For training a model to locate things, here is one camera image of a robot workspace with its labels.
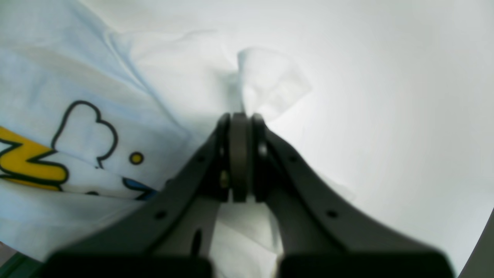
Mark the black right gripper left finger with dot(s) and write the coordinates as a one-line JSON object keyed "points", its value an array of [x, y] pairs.
{"points": [[169, 236]]}

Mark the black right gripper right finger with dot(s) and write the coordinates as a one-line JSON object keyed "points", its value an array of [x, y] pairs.
{"points": [[323, 235]]}

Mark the white printed T-shirt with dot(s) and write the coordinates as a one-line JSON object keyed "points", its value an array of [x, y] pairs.
{"points": [[95, 120]]}

